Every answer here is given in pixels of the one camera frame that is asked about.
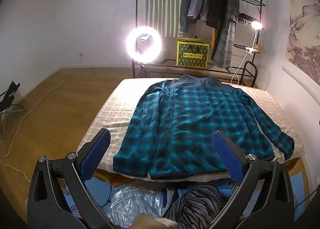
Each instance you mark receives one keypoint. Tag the black grey striped trousers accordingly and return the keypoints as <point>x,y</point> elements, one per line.
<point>196,208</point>

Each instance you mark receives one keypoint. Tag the striped wall hanging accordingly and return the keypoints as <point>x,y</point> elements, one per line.
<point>162,1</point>

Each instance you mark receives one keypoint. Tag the landscape wall mural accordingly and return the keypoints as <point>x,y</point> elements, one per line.
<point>303,43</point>

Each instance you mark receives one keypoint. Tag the clear plastic bag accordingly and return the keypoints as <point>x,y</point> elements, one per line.
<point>128,202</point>

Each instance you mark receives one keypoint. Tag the grey plaid hanging coat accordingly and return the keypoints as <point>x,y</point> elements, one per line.
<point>226,34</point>

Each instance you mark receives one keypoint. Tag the black metal clothes rack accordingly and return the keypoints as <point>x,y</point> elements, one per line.
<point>242,71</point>

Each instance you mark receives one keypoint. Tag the beige checked bed blanket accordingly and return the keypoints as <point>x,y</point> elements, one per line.
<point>117,112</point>

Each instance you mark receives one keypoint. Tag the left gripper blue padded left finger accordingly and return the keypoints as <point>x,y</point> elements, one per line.
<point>91,154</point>

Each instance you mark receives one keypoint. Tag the bright ring light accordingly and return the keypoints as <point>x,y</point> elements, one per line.
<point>143,44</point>

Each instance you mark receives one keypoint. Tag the white clip lamp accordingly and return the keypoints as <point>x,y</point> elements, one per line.
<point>257,26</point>

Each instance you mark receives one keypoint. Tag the yellow green storage box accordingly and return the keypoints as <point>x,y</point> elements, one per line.
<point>192,52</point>

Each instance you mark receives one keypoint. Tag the teal plaid fleece jacket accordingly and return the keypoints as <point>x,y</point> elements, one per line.
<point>170,133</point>

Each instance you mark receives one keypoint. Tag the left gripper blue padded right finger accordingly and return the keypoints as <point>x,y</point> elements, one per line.
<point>231,155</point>

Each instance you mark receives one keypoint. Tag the dark green hanging jacket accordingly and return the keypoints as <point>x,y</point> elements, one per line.
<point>185,21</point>

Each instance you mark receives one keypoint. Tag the black hanging coat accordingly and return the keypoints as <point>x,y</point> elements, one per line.
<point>214,14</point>

